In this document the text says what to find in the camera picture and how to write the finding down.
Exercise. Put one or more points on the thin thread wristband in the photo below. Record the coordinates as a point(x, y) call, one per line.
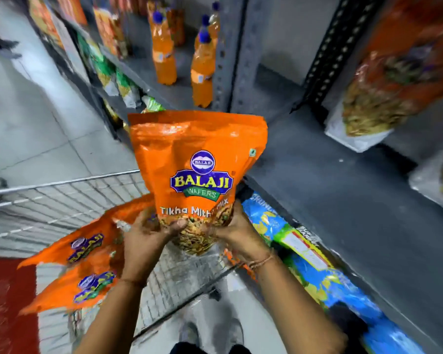
point(133, 282)

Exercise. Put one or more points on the orange snack packet blue logo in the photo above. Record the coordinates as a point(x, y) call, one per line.
point(96, 235)
point(192, 143)
point(66, 287)

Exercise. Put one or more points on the large orange snack packet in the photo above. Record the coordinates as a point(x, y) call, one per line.
point(398, 77)

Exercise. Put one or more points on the blue chips packet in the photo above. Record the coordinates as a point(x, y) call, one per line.
point(391, 337)
point(336, 287)
point(262, 217)

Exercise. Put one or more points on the row of green snack packets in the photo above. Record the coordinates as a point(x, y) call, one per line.
point(107, 73)

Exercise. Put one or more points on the green chips packet white label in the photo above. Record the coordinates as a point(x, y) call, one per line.
point(302, 246)

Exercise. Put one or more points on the person's left forearm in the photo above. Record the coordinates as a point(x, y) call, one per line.
point(114, 320)

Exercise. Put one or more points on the person's grey shoes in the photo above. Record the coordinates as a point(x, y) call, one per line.
point(214, 333)

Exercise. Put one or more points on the person's right forearm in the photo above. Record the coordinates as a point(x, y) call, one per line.
point(295, 313)

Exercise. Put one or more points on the grey metal shelf unit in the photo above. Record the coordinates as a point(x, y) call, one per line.
point(317, 173)

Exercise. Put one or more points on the person's left hand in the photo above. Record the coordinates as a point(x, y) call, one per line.
point(142, 250)

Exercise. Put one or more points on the person's dark trousers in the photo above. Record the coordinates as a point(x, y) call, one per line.
point(210, 349)

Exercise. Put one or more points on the orange soda bottle blue cap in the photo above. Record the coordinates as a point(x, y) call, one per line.
point(202, 73)
point(203, 23)
point(215, 22)
point(164, 51)

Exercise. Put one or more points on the person's right hand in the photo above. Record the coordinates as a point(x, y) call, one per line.
point(240, 235)

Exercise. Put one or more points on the row of orange snack packets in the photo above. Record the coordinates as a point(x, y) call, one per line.
point(107, 29)

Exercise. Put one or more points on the person's right fingers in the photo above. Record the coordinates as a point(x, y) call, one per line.
point(229, 221)

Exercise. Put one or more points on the person's left thumb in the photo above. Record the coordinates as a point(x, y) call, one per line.
point(175, 226)

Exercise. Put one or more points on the red packet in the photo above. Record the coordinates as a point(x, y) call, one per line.
point(7, 305)

